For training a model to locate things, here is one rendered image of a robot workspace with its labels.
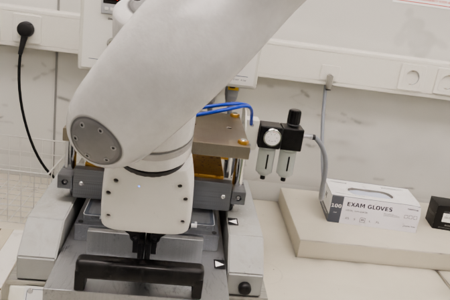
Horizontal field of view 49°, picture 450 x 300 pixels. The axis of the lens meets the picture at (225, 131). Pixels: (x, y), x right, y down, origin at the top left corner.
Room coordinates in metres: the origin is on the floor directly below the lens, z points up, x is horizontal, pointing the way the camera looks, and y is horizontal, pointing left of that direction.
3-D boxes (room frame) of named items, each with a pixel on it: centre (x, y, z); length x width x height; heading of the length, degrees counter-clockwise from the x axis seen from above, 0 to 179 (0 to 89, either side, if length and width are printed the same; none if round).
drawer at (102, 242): (0.64, 0.09, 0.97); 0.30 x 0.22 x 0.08; 6
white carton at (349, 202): (1.19, -0.40, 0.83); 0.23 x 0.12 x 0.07; 91
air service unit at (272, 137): (0.91, -0.10, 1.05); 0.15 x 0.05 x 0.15; 96
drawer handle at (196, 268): (0.51, 0.08, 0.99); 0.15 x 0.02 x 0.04; 96
